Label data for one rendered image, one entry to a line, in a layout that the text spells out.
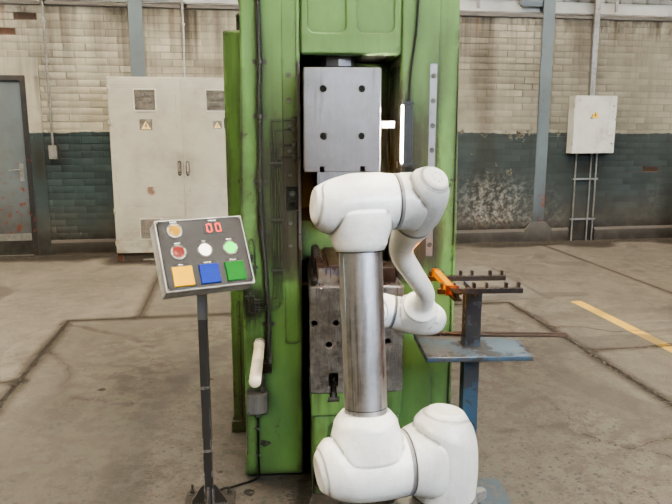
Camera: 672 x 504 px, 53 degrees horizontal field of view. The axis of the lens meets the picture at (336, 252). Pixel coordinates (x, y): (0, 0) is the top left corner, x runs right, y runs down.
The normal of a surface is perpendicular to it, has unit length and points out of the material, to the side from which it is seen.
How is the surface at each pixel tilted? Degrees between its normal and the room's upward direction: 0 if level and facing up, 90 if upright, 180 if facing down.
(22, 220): 90
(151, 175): 90
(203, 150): 90
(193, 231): 60
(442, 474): 89
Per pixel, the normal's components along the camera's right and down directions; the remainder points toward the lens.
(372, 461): 0.22, -0.01
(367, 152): 0.07, 0.18
